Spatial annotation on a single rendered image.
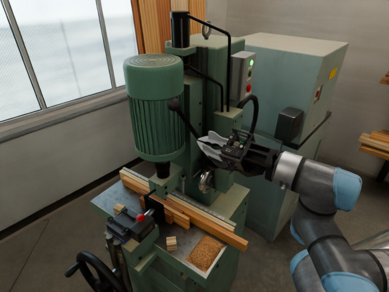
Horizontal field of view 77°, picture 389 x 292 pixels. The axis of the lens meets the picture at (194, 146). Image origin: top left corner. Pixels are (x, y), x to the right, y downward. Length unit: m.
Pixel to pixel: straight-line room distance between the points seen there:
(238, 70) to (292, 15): 2.10
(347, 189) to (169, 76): 0.49
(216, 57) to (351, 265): 0.65
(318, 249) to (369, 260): 0.08
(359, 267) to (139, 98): 0.61
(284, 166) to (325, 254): 0.17
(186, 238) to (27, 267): 1.53
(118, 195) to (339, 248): 0.89
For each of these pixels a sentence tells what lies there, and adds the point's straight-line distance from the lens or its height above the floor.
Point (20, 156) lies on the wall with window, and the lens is 2.22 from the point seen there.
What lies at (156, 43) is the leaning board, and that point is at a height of 1.26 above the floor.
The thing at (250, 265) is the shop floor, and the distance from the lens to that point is 2.00.
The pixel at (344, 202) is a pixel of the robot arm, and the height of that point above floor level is 1.36.
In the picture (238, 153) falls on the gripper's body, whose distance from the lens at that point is 0.53.
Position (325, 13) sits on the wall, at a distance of 2.87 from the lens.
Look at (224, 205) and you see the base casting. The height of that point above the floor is 0.80.
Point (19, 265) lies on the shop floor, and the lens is 2.33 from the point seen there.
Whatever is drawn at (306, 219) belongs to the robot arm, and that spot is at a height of 1.28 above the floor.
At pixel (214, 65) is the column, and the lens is 0.85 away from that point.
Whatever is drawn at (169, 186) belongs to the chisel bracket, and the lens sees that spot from 0.96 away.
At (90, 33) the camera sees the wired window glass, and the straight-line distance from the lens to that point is 2.27.
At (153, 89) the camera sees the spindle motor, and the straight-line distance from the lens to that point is 0.69.
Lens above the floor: 1.68
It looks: 33 degrees down
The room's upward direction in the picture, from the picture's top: straight up
